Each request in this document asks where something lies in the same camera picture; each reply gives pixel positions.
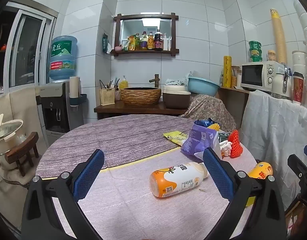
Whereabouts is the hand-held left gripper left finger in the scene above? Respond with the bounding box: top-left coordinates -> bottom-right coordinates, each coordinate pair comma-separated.
21,149 -> 105,240

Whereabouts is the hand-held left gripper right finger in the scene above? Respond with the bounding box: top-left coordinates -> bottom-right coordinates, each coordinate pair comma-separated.
203,147 -> 286,240

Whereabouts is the purple snack bag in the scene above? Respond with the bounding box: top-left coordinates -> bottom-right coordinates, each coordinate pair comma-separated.
180,125 -> 222,160

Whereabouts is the orange white drink bottle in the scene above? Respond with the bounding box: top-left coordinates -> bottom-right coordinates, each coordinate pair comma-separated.
149,162 -> 209,198

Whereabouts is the crumpled white tissue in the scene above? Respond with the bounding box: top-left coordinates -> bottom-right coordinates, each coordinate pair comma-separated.
218,141 -> 232,158

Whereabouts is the red foam fruit net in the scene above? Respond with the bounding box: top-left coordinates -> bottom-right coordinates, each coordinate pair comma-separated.
228,129 -> 243,158

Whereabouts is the dark green packet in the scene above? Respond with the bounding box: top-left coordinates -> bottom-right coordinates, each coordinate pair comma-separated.
217,131 -> 231,143

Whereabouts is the white cloth cover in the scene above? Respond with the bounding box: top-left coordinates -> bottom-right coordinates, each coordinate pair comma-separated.
240,90 -> 307,203

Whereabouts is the pale pink tablecloth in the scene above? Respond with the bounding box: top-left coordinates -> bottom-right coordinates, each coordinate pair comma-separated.
36,142 -> 259,240

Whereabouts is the wood-print purple tablecloth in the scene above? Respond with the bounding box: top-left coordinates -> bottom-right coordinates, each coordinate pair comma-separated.
36,114 -> 201,178

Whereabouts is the blue chip bag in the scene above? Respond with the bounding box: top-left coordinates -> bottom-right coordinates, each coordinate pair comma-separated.
193,119 -> 216,130

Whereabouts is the yellow green packet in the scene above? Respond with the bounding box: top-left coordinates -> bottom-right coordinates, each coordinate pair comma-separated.
163,131 -> 189,147

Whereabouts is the red paper cup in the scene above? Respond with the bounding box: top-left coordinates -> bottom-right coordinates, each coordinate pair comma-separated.
293,72 -> 304,104

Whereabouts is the floral cloth cover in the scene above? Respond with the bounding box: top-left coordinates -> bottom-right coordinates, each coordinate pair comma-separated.
180,94 -> 237,133

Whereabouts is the dark wooden counter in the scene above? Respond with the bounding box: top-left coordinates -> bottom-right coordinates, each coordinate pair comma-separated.
94,101 -> 191,120

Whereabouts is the wooden cabinet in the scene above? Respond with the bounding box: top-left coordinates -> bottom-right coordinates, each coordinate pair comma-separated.
216,86 -> 250,130

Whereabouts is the small dark wooden stool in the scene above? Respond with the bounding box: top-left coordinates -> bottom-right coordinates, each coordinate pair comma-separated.
5,131 -> 40,177

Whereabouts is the white thermos jug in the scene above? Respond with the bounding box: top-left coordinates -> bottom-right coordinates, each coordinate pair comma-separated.
271,64 -> 292,99

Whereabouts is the beige sack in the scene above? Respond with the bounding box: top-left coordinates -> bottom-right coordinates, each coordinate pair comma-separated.
0,155 -> 41,230

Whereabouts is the beige chopstick holder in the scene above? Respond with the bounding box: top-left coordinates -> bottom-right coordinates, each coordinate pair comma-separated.
99,87 -> 116,106

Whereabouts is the grey water dispenser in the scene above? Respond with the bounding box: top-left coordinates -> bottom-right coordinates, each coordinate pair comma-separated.
36,81 -> 84,137

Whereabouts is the brown container white lid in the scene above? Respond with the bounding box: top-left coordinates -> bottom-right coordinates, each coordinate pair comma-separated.
163,85 -> 191,110

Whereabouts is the white paper cup tube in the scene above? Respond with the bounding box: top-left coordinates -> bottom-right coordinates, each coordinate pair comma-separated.
69,76 -> 81,98

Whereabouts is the light blue plastic basin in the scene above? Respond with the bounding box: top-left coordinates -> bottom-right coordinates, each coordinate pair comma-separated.
187,77 -> 220,97

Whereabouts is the woven pattern basin sink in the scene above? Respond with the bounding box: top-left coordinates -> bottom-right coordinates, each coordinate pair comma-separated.
120,87 -> 162,106

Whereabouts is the bundle of dark chopsticks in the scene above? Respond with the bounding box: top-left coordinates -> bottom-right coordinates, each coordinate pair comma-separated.
100,78 -> 120,89

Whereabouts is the pot with glass lid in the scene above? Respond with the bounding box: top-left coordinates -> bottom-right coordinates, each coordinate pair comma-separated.
0,114 -> 25,157

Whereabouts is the white microwave oven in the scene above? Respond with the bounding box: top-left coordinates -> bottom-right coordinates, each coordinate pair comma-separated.
240,61 -> 285,93

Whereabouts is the yellow soap bottle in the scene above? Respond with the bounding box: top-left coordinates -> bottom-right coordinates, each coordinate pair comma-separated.
119,75 -> 129,90

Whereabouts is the yellow wrapped roll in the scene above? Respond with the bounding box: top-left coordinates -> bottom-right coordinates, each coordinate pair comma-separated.
223,56 -> 233,88

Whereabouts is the pale blue cloth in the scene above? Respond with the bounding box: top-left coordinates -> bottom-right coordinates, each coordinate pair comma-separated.
165,73 -> 191,87

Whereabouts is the bamboo faucet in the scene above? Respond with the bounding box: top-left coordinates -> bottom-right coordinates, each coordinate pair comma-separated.
149,74 -> 160,88

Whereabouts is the blue water jug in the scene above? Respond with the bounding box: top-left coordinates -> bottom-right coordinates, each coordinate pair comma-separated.
48,35 -> 78,83

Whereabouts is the stack of yellow paper cups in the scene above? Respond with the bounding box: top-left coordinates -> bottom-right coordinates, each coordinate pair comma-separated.
270,8 -> 287,64

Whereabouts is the green tissue pack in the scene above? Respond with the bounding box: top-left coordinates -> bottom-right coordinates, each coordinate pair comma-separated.
102,33 -> 112,54

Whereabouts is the sliding window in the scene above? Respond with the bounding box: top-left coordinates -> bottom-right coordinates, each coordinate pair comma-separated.
0,0 -> 59,95

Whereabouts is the row of condiment bottles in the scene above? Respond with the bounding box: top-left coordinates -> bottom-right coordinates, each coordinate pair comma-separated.
122,29 -> 172,52

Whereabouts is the beige wall cloth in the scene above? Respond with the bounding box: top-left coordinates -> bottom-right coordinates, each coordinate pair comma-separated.
0,86 -> 47,150

